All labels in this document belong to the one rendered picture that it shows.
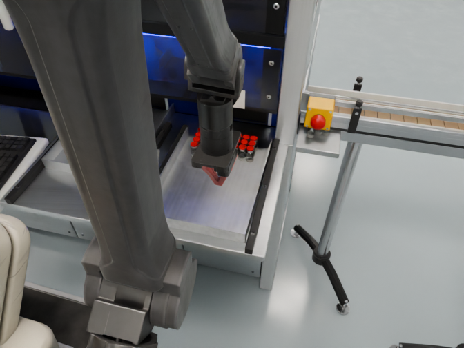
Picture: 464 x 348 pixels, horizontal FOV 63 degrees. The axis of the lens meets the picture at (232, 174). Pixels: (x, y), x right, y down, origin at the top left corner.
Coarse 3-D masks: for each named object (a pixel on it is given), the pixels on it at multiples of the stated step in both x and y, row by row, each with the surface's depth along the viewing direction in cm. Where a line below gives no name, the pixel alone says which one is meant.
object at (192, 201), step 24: (168, 168) 104; (192, 168) 105; (240, 168) 105; (264, 168) 103; (168, 192) 99; (192, 192) 99; (216, 192) 99; (240, 192) 99; (168, 216) 93; (192, 216) 93; (216, 216) 93; (240, 216) 93; (240, 240) 88
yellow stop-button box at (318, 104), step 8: (312, 96) 105; (320, 96) 105; (328, 96) 105; (312, 104) 102; (320, 104) 102; (328, 104) 102; (312, 112) 102; (320, 112) 101; (328, 112) 101; (304, 120) 105; (328, 120) 103; (328, 128) 104
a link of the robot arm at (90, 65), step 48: (48, 0) 16; (96, 0) 16; (48, 48) 18; (96, 48) 18; (48, 96) 21; (96, 96) 20; (144, 96) 24; (96, 144) 22; (144, 144) 25; (96, 192) 26; (144, 192) 28; (96, 240) 38; (144, 240) 31; (96, 288) 38; (144, 288) 36; (192, 288) 44
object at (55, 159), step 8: (160, 112) 125; (168, 112) 120; (160, 120) 121; (168, 120) 121; (160, 128) 115; (56, 144) 108; (48, 152) 105; (56, 152) 109; (48, 160) 103; (56, 160) 108; (64, 160) 108; (56, 168) 105; (64, 168) 104
